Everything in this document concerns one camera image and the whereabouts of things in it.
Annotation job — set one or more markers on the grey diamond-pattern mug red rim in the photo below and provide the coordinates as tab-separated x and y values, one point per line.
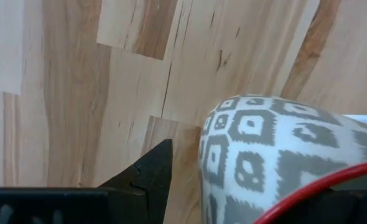
264	149

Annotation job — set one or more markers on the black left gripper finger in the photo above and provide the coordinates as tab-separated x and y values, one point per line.
152	180

